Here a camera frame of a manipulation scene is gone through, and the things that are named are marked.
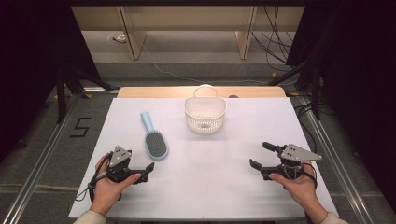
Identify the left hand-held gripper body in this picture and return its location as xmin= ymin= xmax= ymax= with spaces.
xmin=106 ymin=145 xmax=138 ymax=185

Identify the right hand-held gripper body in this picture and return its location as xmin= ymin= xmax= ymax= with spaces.
xmin=262 ymin=143 xmax=323 ymax=181

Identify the light blue hairbrush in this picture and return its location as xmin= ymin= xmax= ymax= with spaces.
xmin=139 ymin=111 xmax=170 ymax=162

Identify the white plastic basket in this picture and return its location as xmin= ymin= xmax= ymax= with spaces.
xmin=184 ymin=86 xmax=228 ymax=135

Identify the person's right hand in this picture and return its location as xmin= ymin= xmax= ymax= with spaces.
xmin=269 ymin=163 xmax=329 ymax=224

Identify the person's left hand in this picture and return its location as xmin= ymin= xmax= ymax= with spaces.
xmin=90 ymin=152 xmax=142 ymax=217

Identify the white table mat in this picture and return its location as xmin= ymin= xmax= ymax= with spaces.
xmin=68 ymin=97 xmax=339 ymax=219

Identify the black tripod stand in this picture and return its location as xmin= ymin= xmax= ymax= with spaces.
xmin=55 ymin=62 xmax=120 ymax=125
xmin=267 ymin=59 xmax=322 ymax=121

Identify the black curtain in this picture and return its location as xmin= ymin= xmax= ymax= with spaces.
xmin=285 ymin=0 xmax=396 ymax=206
xmin=0 ymin=0 xmax=102 ymax=162

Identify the round floor socket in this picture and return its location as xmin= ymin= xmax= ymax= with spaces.
xmin=106 ymin=32 xmax=127 ymax=45

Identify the beige wooden desk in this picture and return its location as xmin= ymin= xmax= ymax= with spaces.
xmin=70 ymin=6 xmax=305 ymax=61

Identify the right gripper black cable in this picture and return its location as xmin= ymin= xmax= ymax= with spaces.
xmin=301 ymin=162 xmax=318 ymax=189

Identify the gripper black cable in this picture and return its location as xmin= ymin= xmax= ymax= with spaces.
xmin=301 ymin=162 xmax=318 ymax=189
xmin=74 ymin=152 xmax=112 ymax=203

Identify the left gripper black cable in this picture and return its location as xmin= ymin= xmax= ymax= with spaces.
xmin=74 ymin=152 xmax=112 ymax=203

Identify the aluminium floor rail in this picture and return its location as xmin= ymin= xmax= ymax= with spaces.
xmin=298 ymin=95 xmax=375 ymax=224
xmin=2 ymin=92 xmax=82 ymax=224

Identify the white floor cable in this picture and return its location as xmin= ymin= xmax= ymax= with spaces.
xmin=141 ymin=43 xmax=273 ymax=87

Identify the bundle of black cables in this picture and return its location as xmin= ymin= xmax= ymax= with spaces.
xmin=250 ymin=6 xmax=297 ymax=72

